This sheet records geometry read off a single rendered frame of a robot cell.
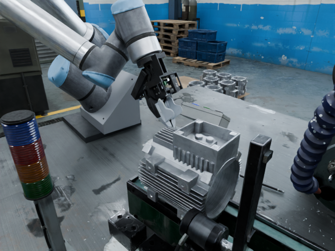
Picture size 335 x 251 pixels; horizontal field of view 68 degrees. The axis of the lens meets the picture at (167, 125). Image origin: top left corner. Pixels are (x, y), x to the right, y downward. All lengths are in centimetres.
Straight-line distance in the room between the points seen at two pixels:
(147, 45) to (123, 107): 62
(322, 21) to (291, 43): 73
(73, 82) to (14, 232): 66
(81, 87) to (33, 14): 50
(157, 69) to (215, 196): 37
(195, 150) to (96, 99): 84
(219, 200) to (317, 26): 596
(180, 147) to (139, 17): 36
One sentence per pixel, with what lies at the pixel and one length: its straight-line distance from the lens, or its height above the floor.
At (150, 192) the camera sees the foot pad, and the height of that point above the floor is 98.
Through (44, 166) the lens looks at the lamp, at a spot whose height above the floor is 110.
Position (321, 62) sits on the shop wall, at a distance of 649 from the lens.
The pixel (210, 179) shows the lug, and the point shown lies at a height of 108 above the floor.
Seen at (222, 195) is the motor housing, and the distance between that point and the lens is 71.
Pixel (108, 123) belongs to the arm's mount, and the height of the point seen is 88.
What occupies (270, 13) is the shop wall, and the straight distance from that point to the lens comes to 696.
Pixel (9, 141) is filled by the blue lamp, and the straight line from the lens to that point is 57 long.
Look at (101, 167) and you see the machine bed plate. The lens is 109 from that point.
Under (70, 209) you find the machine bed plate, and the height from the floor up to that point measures 80.
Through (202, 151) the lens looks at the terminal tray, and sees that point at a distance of 54.
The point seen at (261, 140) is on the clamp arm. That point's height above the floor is 125.
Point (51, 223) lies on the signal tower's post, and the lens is 70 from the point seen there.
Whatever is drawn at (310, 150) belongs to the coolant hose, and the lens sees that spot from 27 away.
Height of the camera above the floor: 142
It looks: 27 degrees down
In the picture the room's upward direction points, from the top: straight up
